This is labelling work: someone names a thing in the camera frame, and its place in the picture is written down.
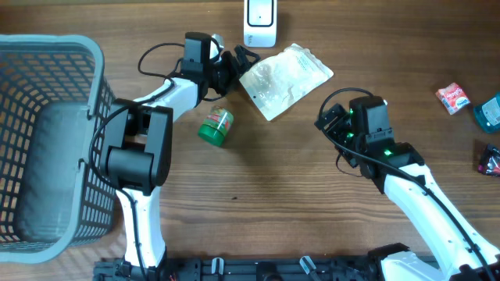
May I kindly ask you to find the brown snack pouch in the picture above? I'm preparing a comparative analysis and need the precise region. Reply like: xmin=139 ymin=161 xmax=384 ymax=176
xmin=240 ymin=43 xmax=334 ymax=121

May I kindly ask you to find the green lid jar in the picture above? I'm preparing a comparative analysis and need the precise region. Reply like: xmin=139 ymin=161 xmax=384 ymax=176
xmin=198 ymin=105 xmax=234 ymax=147

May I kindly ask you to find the red white small box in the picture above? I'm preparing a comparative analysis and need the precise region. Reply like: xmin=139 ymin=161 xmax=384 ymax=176
xmin=435 ymin=83 xmax=470 ymax=115

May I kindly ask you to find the blue mouthwash bottle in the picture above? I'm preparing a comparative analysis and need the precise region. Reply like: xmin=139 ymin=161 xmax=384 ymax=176
xmin=473 ymin=92 xmax=500 ymax=133

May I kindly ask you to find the black red snack packet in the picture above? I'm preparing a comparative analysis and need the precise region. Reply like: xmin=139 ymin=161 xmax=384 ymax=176
xmin=477 ymin=144 xmax=500 ymax=177

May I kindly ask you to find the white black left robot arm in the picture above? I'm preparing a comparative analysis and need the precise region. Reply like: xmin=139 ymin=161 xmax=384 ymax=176
xmin=89 ymin=32 xmax=260 ymax=280

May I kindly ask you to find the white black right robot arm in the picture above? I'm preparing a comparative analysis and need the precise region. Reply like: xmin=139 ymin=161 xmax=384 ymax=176
xmin=315 ymin=96 xmax=499 ymax=280

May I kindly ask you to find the white barcode scanner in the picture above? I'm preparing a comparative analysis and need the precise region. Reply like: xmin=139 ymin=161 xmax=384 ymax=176
xmin=243 ymin=0 xmax=277 ymax=48

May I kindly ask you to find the grey plastic basket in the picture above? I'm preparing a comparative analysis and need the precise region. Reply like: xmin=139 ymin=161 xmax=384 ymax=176
xmin=1 ymin=35 xmax=115 ymax=264

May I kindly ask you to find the black mounting rail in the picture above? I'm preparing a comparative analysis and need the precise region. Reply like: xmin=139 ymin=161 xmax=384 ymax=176
xmin=93 ymin=256 xmax=383 ymax=281

